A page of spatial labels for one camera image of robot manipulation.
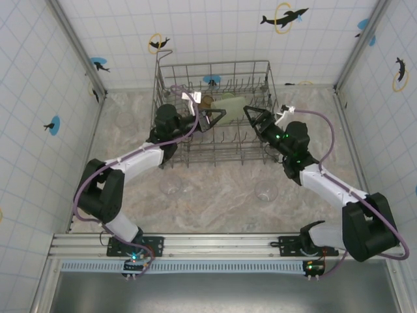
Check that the aluminium side rail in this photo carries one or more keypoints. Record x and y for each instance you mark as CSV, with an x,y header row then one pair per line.
x,y
358,163
102,107

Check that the small fish blue oval sticker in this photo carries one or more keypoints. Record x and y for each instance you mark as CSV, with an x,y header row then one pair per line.
x,y
56,125

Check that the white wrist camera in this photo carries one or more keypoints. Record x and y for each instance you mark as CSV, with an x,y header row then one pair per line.
x,y
195,95
286,112

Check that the amber textured plastic cup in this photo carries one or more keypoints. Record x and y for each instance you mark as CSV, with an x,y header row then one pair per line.
x,y
206,102

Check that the black controller board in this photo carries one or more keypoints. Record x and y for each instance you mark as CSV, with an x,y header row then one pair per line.
x,y
312,268
133,265

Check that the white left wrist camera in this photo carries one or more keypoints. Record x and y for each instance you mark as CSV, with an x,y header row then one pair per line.
x,y
195,95

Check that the blue circle black ray sticker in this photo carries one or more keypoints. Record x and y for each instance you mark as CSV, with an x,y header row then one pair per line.
x,y
363,23

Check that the blue blob black fin sticker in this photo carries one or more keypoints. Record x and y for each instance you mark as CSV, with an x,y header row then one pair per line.
x,y
208,79

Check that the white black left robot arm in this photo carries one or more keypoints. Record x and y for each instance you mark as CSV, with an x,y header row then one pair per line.
x,y
140,158

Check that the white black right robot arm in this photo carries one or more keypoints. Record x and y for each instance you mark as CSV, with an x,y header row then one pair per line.
x,y
329,186

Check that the aluminium corner post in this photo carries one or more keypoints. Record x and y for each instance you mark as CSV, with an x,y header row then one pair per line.
x,y
360,45
78,45

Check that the long aluminium base rail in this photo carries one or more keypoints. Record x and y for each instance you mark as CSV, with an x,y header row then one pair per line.
x,y
211,244

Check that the pale green opaque cup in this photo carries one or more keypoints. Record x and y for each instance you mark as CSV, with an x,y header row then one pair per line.
x,y
233,109

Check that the black shark blue circle sticker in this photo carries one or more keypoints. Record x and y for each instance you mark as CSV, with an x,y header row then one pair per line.
x,y
96,62

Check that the aluminium frame leg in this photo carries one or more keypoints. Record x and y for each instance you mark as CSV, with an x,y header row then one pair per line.
x,y
399,293
44,293

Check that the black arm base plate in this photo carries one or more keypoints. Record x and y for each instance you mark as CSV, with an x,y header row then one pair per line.
x,y
286,244
156,246

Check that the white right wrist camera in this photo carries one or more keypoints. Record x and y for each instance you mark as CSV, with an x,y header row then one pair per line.
x,y
286,112

